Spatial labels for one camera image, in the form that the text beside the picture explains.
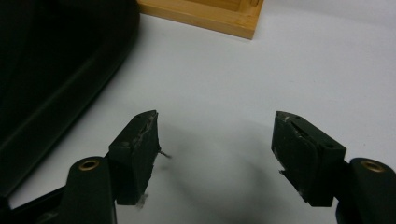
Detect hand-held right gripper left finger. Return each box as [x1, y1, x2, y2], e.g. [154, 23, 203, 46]
[107, 109, 162, 206]

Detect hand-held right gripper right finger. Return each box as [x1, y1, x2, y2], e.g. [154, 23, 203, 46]
[271, 110, 347, 208]

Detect black slipper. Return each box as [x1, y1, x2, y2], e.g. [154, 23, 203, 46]
[0, 0, 141, 199]

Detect wooden shoe rack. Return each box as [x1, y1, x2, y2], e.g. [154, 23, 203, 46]
[136, 0, 265, 40]

